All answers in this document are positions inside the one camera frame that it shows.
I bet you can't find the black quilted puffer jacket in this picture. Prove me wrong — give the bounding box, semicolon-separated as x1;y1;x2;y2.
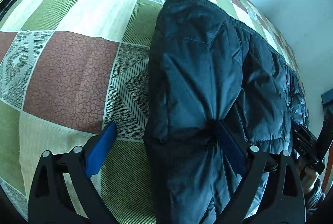
143;0;309;223

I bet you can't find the grey sleeve forearm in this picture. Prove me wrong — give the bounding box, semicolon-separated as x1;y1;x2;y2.
304;178;326;218

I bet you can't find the person's hand holding gripper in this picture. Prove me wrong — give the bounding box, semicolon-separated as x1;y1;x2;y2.
296;156;319;194

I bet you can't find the dark blue curtain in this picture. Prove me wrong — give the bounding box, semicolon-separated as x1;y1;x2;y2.
321;89;333;110

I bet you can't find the checkered green brown bed sheet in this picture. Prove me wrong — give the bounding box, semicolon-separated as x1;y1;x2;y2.
1;0;299;223

